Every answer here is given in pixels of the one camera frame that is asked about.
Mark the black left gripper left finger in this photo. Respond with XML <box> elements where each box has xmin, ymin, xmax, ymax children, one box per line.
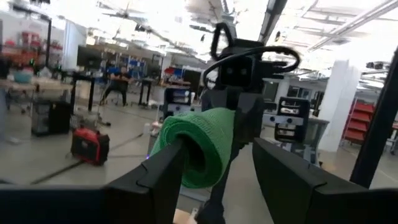
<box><xmin>0</xmin><ymin>138</ymin><xmax>187</xmax><ymax>224</ymax></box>

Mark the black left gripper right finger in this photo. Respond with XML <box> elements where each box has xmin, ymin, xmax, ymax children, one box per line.
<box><xmin>252</xmin><ymin>138</ymin><xmax>398</xmax><ymax>224</ymax></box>

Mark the green elastic bandage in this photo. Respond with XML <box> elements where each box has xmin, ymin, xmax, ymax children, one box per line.
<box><xmin>149</xmin><ymin>107</ymin><xmax>236</xmax><ymax>189</ymax></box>

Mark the red and black equipment case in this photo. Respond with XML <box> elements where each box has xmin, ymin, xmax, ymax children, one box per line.
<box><xmin>70</xmin><ymin>126</ymin><xmax>111</xmax><ymax>167</ymax></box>

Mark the white building column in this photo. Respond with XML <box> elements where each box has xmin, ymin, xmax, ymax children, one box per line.
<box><xmin>317</xmin><ymin>59</ymin><xmax>362</xmax><ymax>153</ymax></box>

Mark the red storage shelf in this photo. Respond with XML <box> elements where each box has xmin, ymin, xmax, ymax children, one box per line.
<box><xmin>341</xmin><ymin>98</ymin><xmax>376</xmax><ymax>145</ymax></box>

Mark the person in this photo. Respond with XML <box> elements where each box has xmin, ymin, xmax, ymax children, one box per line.
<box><xmin>99</xmin><ymin>65</ymin><xmax>134</xmax><ymax>108</ymax></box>

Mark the black floor cabinet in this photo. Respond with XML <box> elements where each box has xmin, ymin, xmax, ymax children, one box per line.
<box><xmin>30</xmin><ymin>99</ymin><xmax>72</xmax><ymax>137</ymax></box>

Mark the wooden work table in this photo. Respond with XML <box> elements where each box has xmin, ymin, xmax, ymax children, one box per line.
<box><xmin>0</xmin><ymin>76</ymin><xmax>96</xmax><ymax>113</ymax></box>

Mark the black monitor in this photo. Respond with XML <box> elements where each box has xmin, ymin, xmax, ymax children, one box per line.
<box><xmin>76</xmin><ymin>45</ymin><xmax>104</xmax><ymax>70</ymax></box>

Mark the teal bowl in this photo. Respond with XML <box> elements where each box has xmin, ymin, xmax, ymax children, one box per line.
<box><xmin>11</xmin><ymin>70</ymin><xmax>34</xmax><ymax>84</ymax></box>

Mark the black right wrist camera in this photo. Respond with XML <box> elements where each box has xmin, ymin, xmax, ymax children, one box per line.
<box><xmin>217</xmin><ymin>39</ymin><xmax>264</xmax><ymax>93</ymax></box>

